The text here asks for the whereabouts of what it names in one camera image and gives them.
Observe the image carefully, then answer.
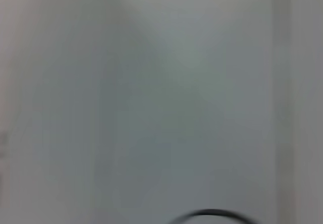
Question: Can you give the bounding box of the black round teapot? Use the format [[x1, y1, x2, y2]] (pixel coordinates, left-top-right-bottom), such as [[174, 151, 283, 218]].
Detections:
[[169, 208, 258, 224]]

